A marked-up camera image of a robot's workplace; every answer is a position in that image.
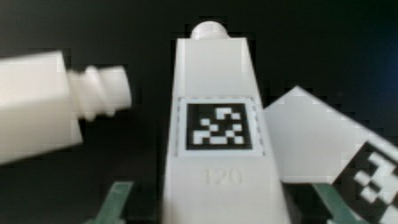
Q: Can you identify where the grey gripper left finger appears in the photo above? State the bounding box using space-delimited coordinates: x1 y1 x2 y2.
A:
85 182 133 224

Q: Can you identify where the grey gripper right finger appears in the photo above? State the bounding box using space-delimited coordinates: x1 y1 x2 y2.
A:
312 183 369 224

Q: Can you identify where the white leg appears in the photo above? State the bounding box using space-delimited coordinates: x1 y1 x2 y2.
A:
161 21 289 224
0 51 131 164

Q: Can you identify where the AprilTag marker sheet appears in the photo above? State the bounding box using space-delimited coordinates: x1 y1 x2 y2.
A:
264 88 398 224

